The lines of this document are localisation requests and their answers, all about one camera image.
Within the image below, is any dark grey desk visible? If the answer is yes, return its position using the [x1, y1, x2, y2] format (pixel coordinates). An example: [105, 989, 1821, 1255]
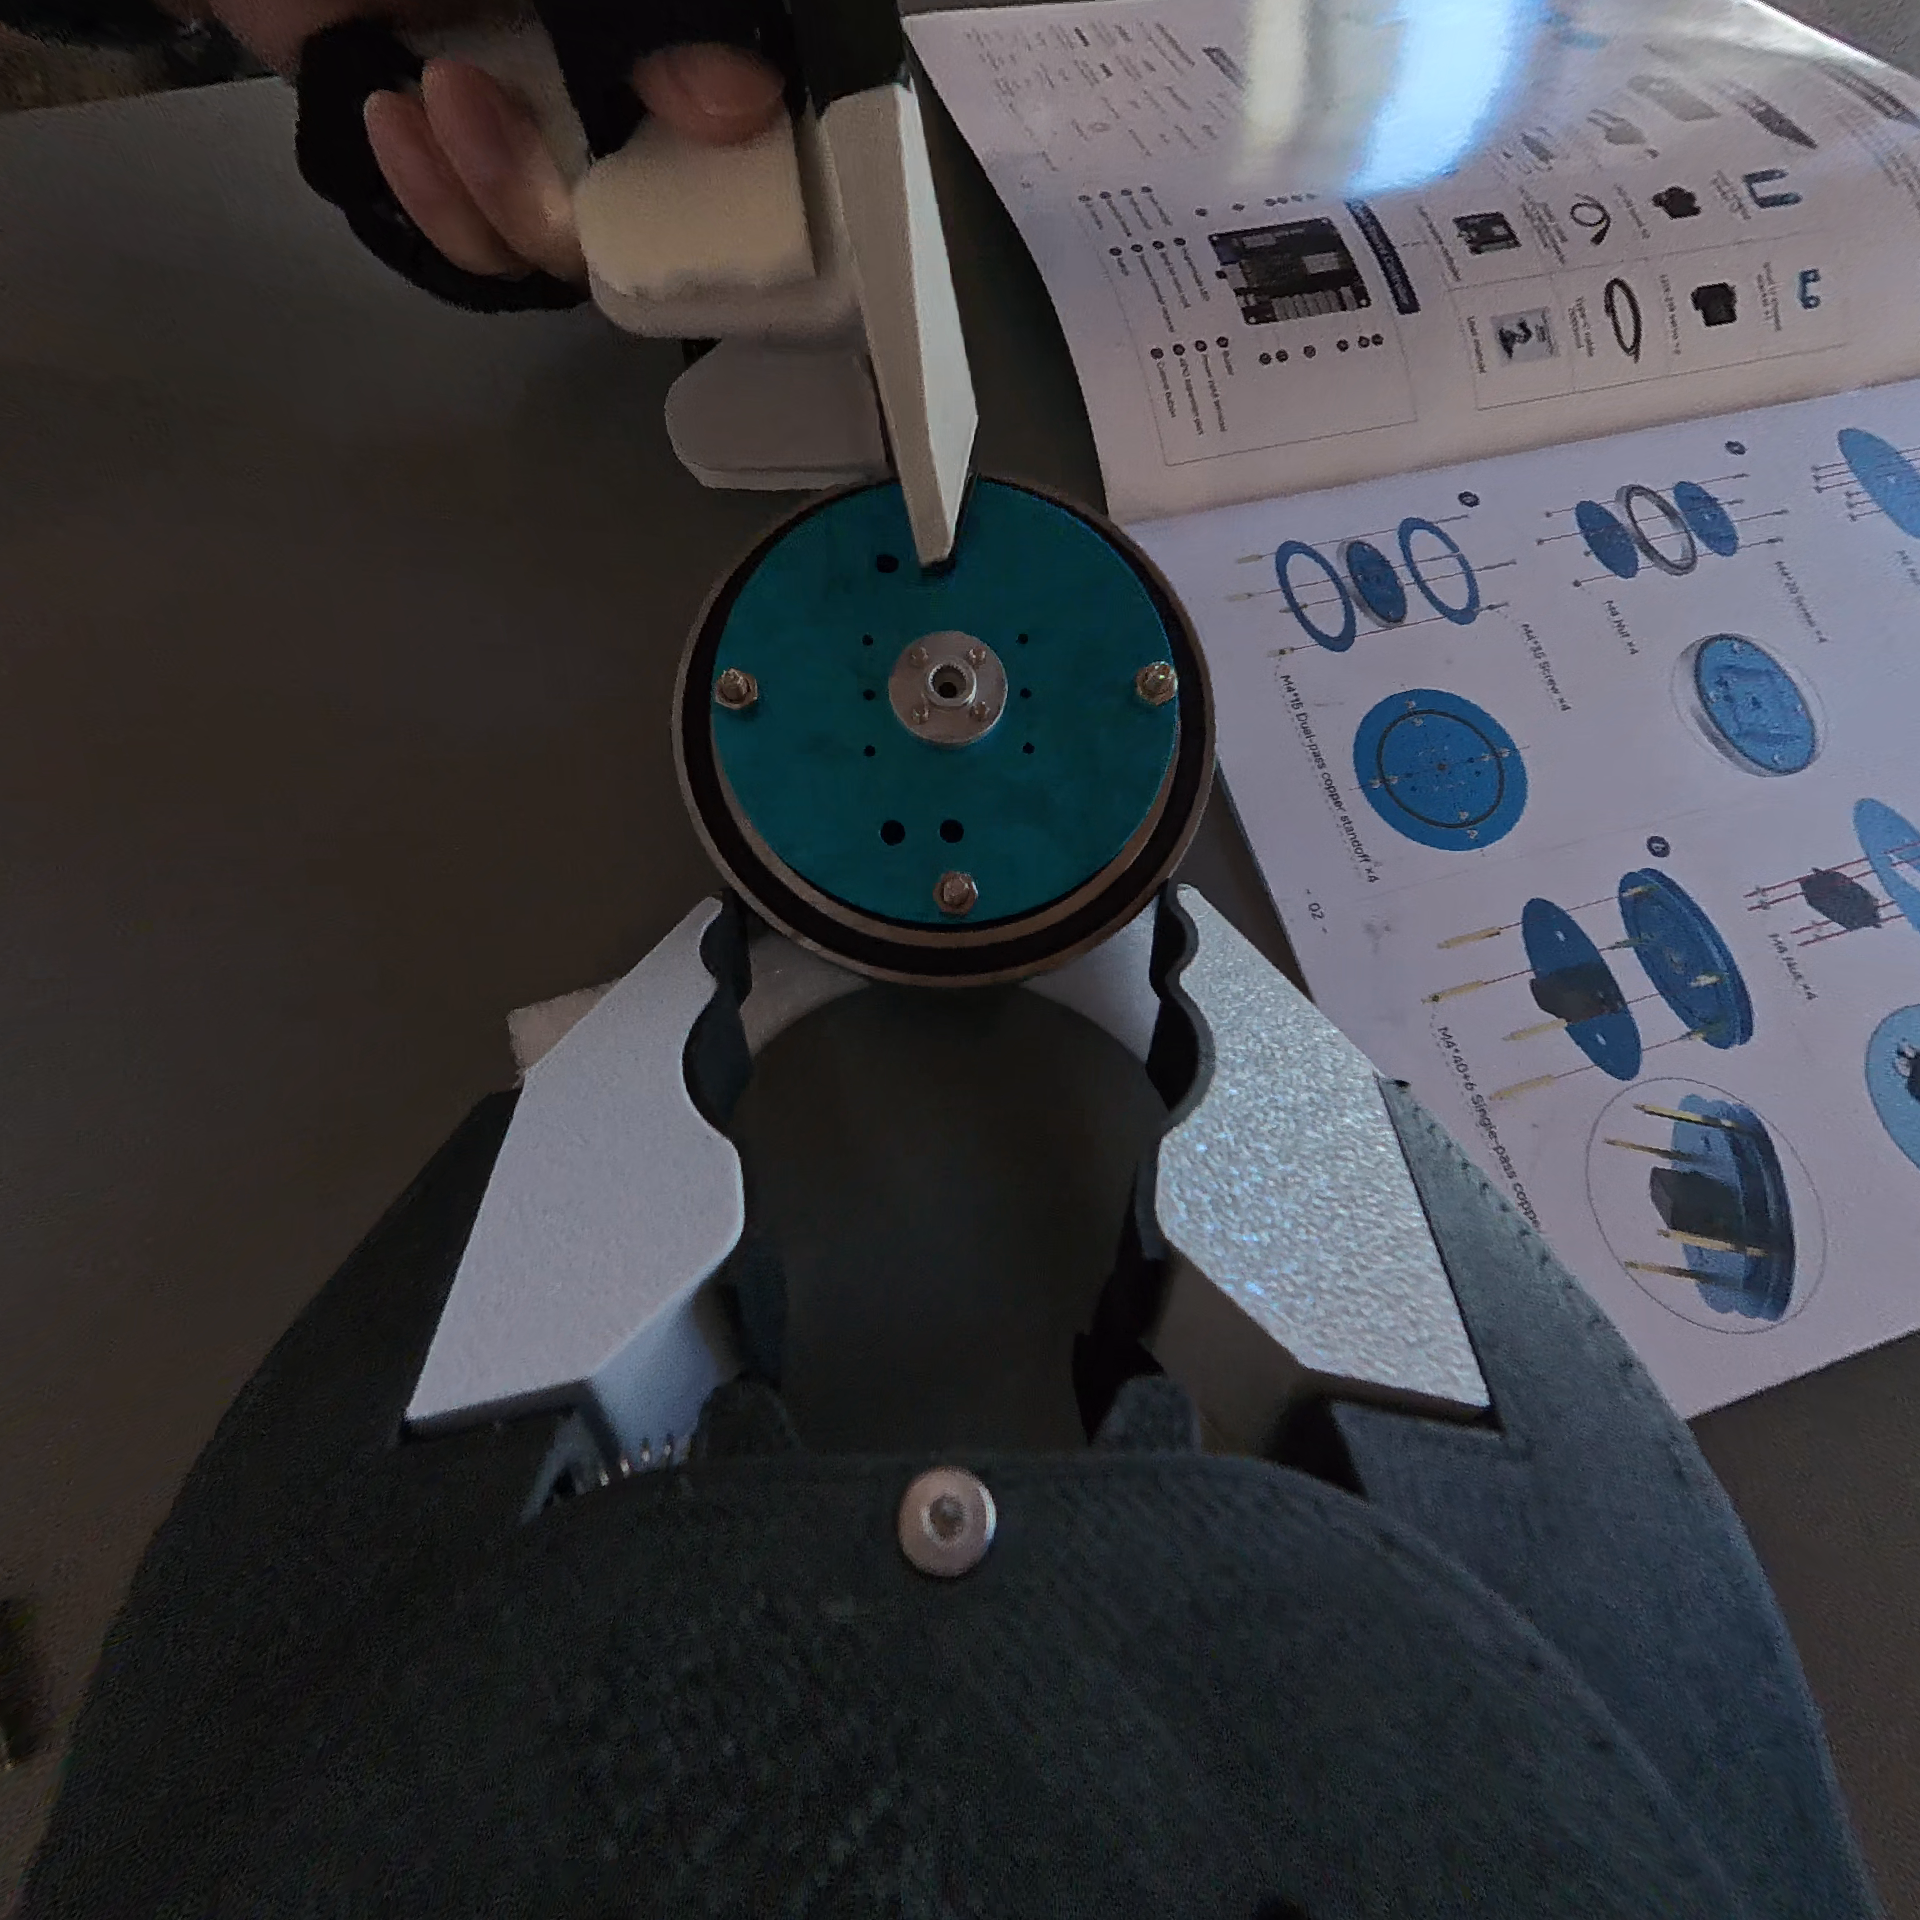
[0, 60, 1920, 1920]

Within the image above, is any person's left hand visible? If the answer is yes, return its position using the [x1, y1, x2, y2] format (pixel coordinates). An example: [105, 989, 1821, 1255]
[363, 36, 793, 278]

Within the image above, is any round teal turntable disc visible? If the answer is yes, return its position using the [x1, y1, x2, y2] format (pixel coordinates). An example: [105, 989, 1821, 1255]
[673, 471, 1221, 993]

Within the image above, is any open instruction booklet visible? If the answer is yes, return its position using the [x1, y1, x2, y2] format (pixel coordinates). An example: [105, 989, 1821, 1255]
[896, 0, 1920, 1422]

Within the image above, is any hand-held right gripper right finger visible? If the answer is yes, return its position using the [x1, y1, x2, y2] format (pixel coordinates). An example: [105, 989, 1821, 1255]
[1095, 882, 1497, 1427]

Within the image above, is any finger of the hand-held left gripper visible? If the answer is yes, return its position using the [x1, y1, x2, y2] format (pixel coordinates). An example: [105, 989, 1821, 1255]
[662, 323, 905, 491]
[815, 70, 988, 575]

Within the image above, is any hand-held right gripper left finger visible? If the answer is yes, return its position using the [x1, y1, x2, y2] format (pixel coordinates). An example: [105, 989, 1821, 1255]
[403, 891, 788, 1434]

